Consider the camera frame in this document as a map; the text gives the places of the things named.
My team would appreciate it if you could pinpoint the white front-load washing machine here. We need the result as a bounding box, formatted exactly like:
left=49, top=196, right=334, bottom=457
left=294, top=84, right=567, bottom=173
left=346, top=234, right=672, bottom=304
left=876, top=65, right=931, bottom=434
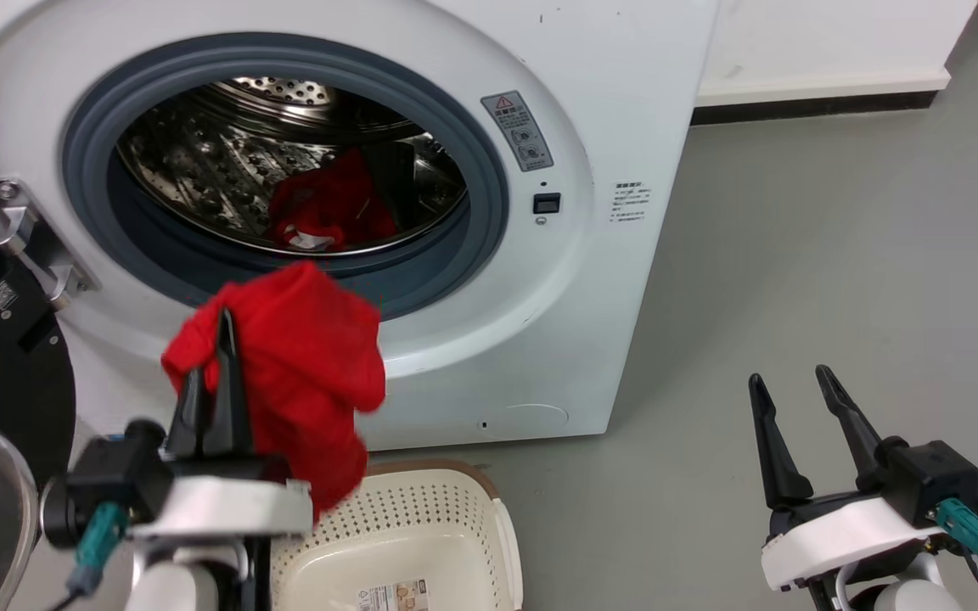
left=0, top=0, right=721, bottom=452

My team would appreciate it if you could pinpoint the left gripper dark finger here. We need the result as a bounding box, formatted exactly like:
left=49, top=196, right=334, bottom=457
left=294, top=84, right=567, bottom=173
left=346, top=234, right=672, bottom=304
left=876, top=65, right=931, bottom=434
left=166, top=365, right=211, bottom=459
left=202, top=308, right=254, bottom=459

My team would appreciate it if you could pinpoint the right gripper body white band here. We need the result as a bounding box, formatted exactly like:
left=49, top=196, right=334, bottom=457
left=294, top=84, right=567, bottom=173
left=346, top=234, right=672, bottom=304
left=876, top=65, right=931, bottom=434
left=760, top=488, right=950, bottom=592

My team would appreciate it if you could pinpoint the black washing machine door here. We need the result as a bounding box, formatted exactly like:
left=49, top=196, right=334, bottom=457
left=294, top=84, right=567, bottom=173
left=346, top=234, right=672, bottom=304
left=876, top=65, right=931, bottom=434
left=0, top=206, right=77, bottom=611

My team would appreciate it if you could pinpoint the teal cable connector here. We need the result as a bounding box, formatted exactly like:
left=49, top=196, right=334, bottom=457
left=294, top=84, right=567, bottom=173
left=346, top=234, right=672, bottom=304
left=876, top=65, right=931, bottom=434
left=934, top=497, right=978, bottom=576
left=66, top=501, right=129, bottom=598

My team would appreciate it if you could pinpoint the small printed text label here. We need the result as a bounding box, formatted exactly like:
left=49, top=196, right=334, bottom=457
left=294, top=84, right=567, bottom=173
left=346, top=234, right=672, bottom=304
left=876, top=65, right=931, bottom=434
left=610, top=180, right=649, bottom=224

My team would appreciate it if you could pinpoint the red garment with white label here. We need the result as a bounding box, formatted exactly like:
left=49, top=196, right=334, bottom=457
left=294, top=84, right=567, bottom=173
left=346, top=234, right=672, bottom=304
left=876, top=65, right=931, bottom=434
left=266, top=149, right=399, bottom=253

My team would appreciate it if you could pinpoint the perforated steel washer drum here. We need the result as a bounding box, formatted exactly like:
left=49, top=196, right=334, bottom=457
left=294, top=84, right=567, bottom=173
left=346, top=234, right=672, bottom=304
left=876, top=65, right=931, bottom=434
left=115, top=76, right=468, bottom=257

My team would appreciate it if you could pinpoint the grey warning sticker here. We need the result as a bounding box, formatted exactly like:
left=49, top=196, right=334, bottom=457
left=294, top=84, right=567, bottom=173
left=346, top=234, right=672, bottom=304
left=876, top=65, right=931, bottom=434
left=481, top=90, right=554, bottom=173

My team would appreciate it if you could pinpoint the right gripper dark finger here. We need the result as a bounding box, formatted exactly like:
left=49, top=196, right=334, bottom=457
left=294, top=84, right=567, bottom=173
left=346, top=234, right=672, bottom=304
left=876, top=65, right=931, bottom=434
left=814, top=364, right=891, bottom=495
left=748, top=373, right=816, bottom=512

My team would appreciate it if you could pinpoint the cream perforated laundry basket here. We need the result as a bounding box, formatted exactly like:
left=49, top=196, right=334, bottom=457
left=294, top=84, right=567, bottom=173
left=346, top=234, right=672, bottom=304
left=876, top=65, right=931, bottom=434
left=271, top=461, right=526, bottom=611

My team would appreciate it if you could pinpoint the metal door hinge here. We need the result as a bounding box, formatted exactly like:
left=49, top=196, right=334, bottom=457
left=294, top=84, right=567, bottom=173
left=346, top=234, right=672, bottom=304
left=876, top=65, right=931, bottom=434
left=0, top=177, right=100, bottom=312

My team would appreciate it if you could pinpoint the grey rubber door gasket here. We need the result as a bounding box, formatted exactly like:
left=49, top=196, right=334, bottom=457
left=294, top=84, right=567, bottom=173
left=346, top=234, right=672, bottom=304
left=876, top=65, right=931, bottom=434
left=61, top=32, right=510, bottom=322

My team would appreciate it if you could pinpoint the black wall baseboard strip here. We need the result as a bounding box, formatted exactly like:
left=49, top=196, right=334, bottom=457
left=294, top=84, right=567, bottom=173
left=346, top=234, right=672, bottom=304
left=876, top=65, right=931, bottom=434
left=691, top=89, right=938, bottom=126

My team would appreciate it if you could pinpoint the plain red garment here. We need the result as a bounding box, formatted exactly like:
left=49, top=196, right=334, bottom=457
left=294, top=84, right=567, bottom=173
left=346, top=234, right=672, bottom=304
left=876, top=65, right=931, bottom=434
left=160, top=261, right=387, bottom=522

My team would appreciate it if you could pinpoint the right teal cable connector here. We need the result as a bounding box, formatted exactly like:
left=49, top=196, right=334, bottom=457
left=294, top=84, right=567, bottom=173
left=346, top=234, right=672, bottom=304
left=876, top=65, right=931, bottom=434
left=934, top=497, right=978, bottom=576

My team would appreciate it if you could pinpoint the paper product label sticker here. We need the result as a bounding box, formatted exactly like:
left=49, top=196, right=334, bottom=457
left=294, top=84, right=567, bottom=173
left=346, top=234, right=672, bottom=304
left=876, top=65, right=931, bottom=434
left=357, top=580, right=430, bottom=611

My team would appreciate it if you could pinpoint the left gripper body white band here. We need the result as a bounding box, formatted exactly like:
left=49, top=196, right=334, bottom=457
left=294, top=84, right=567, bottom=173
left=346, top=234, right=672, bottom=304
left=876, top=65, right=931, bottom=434
left=129, top=452, right=314, bottom=544

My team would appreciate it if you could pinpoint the left teal cable connector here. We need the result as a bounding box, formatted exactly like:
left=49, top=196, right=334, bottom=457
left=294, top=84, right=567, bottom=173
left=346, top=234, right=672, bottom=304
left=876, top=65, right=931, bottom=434
left=66, top=501, right=129, bottom=598

